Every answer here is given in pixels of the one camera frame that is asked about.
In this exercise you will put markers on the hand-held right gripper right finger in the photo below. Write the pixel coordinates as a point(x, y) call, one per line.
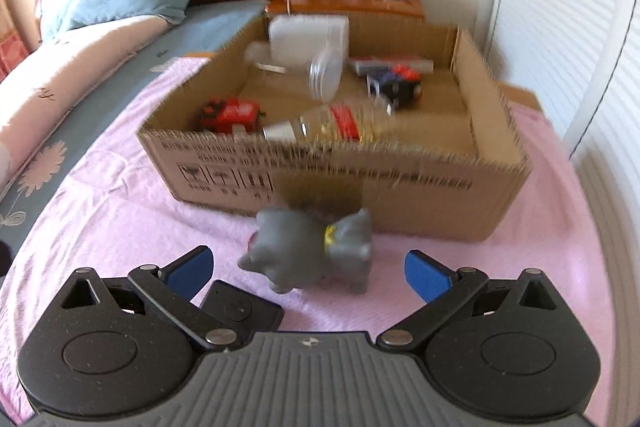
point(425, 278)

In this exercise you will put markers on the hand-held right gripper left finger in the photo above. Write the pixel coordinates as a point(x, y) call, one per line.
point(192, 271)

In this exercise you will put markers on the black remote control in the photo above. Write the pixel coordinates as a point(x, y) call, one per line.
point(240, 307)

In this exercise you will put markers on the brown cardboard box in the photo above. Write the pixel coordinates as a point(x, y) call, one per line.
point(400, 202)

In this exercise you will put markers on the grey cat figure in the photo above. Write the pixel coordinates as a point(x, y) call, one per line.
point(300, 252)

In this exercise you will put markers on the red toy car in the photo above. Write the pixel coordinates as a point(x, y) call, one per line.
point(232, 112)

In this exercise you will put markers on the glass jar red label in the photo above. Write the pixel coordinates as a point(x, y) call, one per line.
point(345, 122)

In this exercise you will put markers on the clear plastic cup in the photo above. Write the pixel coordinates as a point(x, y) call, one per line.
point(325, 74)

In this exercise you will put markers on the pink blanket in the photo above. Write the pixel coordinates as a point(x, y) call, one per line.
point(125, 232)

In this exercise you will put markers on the dark toy block red top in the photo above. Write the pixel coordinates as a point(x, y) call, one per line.
point(400, 93)

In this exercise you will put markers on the white louvered closet door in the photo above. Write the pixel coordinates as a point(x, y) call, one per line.
point(550, 7)
point(615, 157)

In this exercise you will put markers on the beige quilt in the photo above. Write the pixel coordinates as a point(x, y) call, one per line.
point(75, 72)

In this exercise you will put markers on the white plastic container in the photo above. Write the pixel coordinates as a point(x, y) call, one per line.
point(300, 37)

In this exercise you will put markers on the blue-grey bed sheet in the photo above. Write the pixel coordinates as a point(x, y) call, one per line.
point(220, 14)

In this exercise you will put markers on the wooden nightstand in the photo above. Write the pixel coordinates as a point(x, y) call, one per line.
point(350, 4)

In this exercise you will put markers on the wooden bed side rail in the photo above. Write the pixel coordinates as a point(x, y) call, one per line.
point(522, 99)

